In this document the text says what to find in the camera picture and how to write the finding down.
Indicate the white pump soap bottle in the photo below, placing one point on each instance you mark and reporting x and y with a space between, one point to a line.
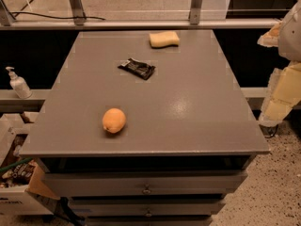
18 84

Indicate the top drawer metal knob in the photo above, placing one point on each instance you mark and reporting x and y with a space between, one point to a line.
146 190

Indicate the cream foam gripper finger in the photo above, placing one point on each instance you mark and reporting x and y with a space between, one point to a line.
283 93

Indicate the orange lemon fruit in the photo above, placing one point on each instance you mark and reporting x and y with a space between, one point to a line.
114 120

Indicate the grey drawer cabinet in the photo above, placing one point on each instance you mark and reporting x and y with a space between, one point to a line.
189 133

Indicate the yellow sponge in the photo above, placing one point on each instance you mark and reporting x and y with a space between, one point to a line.
164 39

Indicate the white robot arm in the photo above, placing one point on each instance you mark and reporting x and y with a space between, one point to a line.
286 35

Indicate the grey metal railing frame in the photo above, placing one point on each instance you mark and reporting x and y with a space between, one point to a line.
141 14

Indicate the drawer metal knob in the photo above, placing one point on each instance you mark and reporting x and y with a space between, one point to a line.
148 213
146 190

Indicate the black rxbar chocolate wrapper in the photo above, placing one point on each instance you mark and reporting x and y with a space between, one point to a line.
138 68

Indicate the white bin of clutter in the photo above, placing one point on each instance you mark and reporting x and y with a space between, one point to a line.
21 190

